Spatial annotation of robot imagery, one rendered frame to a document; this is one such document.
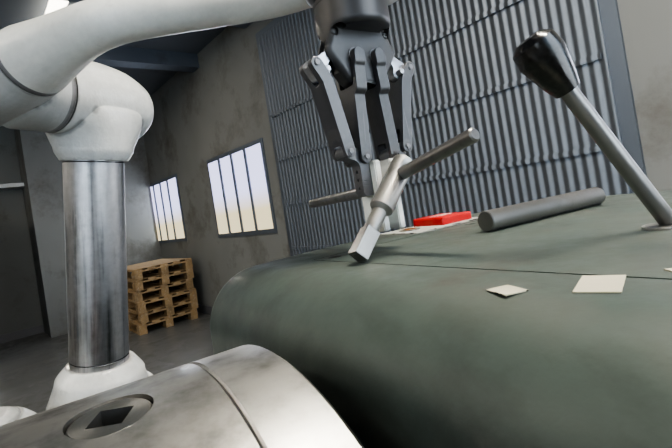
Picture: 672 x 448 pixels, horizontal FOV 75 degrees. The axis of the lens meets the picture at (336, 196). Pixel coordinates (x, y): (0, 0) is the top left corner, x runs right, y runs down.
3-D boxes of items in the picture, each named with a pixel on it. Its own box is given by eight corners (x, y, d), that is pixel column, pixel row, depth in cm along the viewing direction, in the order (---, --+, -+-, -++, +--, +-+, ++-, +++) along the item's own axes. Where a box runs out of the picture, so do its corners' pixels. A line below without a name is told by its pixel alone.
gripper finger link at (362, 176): (367, 144, 43) (341, 145, 41) (375, 195, 43) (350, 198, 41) (358, 147, 44) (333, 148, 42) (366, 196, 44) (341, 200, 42)
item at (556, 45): (544, 105, 32) (533, 42, 32) (588, 92, 30) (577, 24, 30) (511, 106, 30) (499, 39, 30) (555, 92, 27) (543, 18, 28)
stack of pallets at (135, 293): (203, 316, 615) (194, 257, 616) (141, 336, 560) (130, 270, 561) (173, 309, 706) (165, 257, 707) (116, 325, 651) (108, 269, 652)
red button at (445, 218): (442, 226, 67) (440, 213, 67) (473, 224, 62) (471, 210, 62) (413, 233, 64) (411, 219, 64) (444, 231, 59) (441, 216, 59)
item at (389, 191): (374, 262, 36) (419, 164, 42) (354, 247, 36) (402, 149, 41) (360, 266, 38) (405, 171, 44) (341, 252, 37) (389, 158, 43)
